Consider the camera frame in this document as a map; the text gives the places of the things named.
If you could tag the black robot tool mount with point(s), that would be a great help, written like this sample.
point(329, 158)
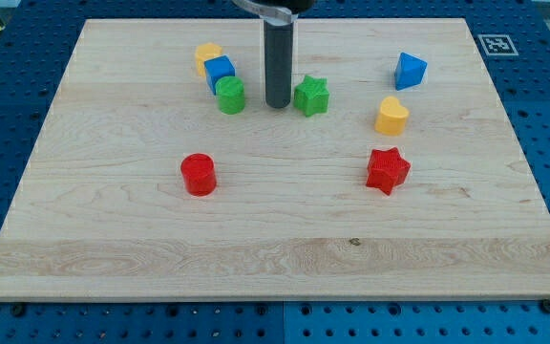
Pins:
point(275, 11)

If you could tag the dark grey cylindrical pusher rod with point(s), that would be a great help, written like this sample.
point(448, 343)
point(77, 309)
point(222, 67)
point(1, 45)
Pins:
point(278, 52)

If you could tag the green star block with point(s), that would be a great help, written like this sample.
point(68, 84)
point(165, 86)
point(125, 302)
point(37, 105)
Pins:
point(311, 96)

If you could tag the red star block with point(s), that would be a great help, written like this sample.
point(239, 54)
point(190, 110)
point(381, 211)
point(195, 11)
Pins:
point(386, 170)

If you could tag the blue cube block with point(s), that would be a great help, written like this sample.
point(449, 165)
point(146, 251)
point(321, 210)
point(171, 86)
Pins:
point(217, 68)

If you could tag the green cylinder block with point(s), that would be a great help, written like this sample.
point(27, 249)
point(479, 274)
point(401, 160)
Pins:
point(230, 95)

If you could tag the yellow hexagon block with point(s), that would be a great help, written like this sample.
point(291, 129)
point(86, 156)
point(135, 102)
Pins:
point(204, 52)

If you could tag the blue triangular prism block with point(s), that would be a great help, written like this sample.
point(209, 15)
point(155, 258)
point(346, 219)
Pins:
point(409, 71)

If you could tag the yellow heart block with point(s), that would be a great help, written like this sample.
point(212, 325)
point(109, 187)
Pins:
point(392, 117)

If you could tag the red cylinder block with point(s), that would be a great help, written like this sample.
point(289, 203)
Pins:
point(198, 171)

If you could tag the light wooden board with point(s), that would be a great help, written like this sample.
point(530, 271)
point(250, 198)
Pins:
point(101, 213)

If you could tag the white fiducial marker tag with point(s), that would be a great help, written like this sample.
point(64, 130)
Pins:
point(495, 44)

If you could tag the black bolt front left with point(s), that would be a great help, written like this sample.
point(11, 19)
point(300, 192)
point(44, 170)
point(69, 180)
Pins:
point(18, 309)

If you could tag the black bolt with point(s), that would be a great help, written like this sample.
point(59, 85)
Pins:
point(18, 309)
point(544, 306)

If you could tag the black bolt front right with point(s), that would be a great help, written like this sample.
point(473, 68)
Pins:
point(544, 306)

